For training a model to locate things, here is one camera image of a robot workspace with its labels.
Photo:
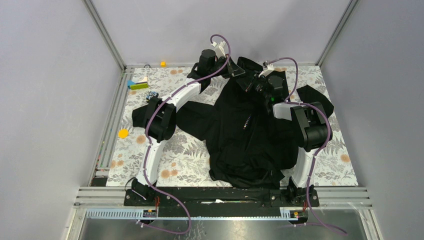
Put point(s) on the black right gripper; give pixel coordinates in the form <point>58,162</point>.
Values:
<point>245,82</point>

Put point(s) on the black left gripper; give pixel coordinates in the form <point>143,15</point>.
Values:
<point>234,69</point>

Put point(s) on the black zip-up jacket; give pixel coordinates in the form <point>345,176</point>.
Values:
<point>247,147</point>

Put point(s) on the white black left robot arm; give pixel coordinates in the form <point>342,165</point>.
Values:
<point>160,118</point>

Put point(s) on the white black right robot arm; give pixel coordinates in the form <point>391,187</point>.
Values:
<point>311,131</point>

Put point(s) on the small black blue toy car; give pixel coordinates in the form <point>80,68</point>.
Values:
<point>150,95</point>

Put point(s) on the floral patterned table mat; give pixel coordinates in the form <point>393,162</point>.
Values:
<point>185,161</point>

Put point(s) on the green purple toy block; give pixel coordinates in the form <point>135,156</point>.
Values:
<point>140,84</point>

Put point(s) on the yellow round disc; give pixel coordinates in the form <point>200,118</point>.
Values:
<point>123,133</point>

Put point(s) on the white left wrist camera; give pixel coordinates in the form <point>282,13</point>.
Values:
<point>219,49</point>

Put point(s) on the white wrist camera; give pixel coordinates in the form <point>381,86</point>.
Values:
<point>268,68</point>
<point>219,49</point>

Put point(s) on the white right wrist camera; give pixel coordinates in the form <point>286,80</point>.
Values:
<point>268,68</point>

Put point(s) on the aluminium corner frame post right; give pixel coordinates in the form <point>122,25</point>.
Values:
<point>337,31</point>

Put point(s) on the aluminium corner frame post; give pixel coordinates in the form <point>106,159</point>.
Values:
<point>94,14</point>
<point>337,31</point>

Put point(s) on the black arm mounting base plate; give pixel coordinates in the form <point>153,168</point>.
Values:
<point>214,202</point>

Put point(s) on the aluminium corner frame post left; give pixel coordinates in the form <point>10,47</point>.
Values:
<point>94,14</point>

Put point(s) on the aluminium front rail frame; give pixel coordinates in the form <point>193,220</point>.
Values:
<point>107,203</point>

